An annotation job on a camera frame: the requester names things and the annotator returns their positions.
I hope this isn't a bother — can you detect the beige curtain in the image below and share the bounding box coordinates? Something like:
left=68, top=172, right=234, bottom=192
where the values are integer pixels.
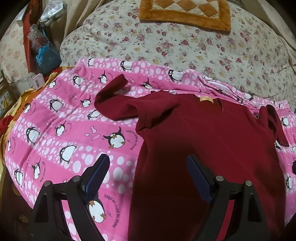
left=62, top=0, right=110, bottom=38

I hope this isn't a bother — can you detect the clear plastic bag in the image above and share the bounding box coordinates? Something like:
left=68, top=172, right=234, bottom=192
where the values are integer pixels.
left=39, top=0, right=67, bottom=28

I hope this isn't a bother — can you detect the beige pillow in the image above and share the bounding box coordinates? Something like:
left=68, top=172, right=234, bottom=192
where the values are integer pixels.
left=242, top=0, right=295, bottom=50

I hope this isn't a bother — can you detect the orange checkered cushion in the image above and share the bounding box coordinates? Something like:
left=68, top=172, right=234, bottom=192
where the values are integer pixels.
left=138, top=0, right=231, bottom=33

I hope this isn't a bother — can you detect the red shelf frame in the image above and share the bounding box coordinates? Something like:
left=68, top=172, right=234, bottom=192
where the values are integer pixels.
left=23, top=0, right=40, bottom=73

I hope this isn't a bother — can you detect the small white pink box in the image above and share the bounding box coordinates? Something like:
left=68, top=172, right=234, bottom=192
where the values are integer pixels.
left=31, top=73, right=45, bottom=90

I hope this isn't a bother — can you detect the pink penguin blanket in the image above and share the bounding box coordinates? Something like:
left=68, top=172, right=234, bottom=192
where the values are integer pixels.
left=3, top=58, right=295, bottom=240

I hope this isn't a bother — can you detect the blue plastic bag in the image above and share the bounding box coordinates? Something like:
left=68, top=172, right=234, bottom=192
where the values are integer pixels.
left=35, top=42, right=62, bottom=74

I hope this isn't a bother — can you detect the floral beige duvet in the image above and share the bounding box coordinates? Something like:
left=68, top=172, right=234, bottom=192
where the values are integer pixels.
left=60, top=1, right=295, bottom=109

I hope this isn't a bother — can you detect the dark red fleece shirt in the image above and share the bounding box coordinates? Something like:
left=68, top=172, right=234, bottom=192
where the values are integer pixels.
left=94, top=75, right=288, bottom=240

